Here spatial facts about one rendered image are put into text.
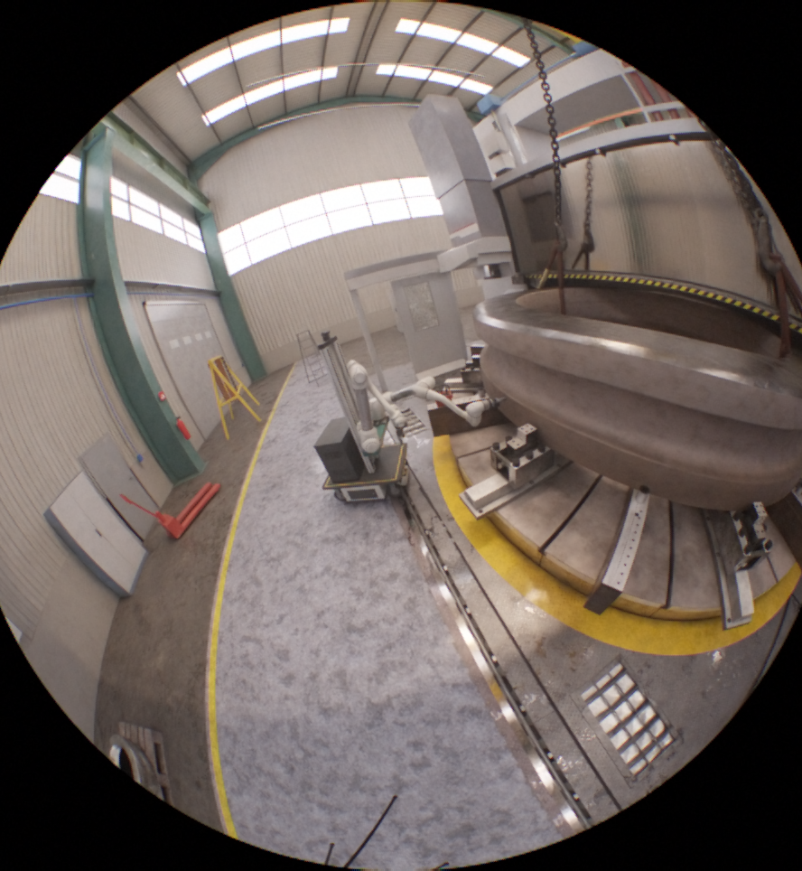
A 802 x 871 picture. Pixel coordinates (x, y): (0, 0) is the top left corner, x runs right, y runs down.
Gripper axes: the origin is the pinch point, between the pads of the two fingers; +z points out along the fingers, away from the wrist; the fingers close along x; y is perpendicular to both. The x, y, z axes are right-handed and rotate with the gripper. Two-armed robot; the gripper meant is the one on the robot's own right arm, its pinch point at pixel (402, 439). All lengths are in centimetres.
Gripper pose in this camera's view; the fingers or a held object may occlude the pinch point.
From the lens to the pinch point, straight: 260.1
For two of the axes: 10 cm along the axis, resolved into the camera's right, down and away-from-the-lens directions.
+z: 2.6, 8.2, 5.1
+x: -1.2, 5.5, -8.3
